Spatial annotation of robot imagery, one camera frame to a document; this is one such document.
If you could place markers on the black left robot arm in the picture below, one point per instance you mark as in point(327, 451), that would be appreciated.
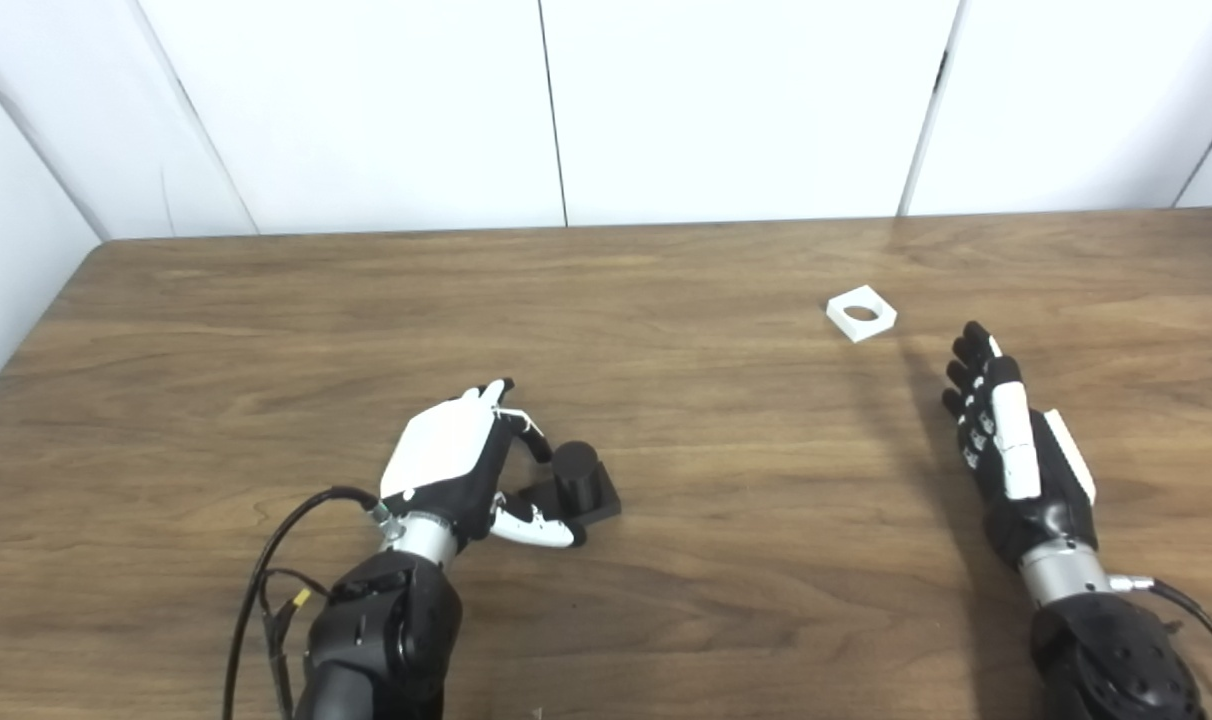
point(386, 630)

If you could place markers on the white square piece with hole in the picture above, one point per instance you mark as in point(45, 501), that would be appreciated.
point(844, 322)

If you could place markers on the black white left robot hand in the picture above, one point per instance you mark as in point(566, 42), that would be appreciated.
point(436, 450)

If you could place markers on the black peg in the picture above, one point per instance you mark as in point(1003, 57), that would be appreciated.
point(576, 475)

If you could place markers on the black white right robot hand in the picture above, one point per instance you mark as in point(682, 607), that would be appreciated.
point(1051, 500)

